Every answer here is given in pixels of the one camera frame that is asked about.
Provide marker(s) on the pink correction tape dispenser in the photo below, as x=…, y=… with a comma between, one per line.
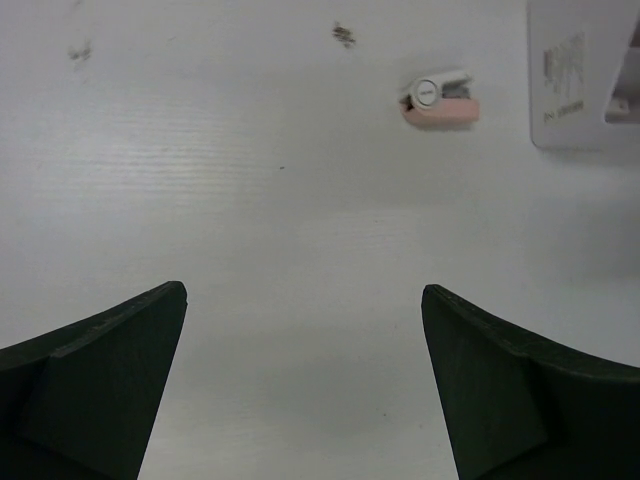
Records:
x=440, y=101

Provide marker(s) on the cream white eraser block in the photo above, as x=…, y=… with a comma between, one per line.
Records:
x=618, y=106

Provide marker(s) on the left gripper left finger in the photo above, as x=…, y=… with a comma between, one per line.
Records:
x=80, y=402

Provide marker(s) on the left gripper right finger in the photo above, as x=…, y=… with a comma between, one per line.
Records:
x=520, y=406

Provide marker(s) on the white compartment organizer box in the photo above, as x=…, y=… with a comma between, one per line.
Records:
x=580, y=55

